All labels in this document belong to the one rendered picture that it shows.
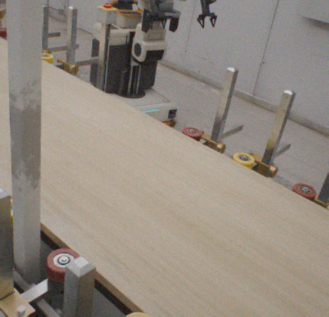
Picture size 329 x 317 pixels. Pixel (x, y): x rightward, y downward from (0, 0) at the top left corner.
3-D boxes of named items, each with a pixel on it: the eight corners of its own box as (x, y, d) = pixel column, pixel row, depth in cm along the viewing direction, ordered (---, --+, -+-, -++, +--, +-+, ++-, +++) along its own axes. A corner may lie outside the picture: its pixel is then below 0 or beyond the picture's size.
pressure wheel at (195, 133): (197, 160, 171) (202, 135, 165) (178, 157, 170) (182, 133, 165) (195, 150, 178) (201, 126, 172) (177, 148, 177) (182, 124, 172)
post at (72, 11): (69, 90, 241) (73, 5, 217) (73, 93, 239) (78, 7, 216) (64, 92, 238) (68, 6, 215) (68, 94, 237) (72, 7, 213)
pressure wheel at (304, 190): (306, 224, 144) (317, 197, 139) (283, 217, 146) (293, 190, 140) (307, 211, 151) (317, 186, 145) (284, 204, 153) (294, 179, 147)
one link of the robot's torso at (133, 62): (126, 63, 340) (130, 33, 328) (155, 61, 356) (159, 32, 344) (144, 74, 323) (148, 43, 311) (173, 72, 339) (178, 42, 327)
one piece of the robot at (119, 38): (86, 95, 368) (92, -3, 327) (138, 89, 399) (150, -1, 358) (104, 110, 346) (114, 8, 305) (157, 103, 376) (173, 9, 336)
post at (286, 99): (254, 193, 176) (288, 87, 153) (261, 197, 174) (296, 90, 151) (250, 197, 174) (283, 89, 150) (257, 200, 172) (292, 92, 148)
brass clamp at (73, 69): (64, 65, 239) (65, 57, 237) (79, 73, 232) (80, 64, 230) (55, 67, 235) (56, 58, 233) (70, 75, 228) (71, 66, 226)
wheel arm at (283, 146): (282, 147, 191) (285, 139, 189) (289, 150, 189) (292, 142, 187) (231, 179, 160) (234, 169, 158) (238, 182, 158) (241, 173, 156)
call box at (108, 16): (106, 21, 207) (108, 5, 203) (116, 25, 203) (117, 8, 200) (96, 22, 202) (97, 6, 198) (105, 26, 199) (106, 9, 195)
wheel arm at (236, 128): (236, 128, 204) (238, 121, 202) (241, 132, 203) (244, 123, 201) (180, 154, 174) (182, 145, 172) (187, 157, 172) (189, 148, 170)
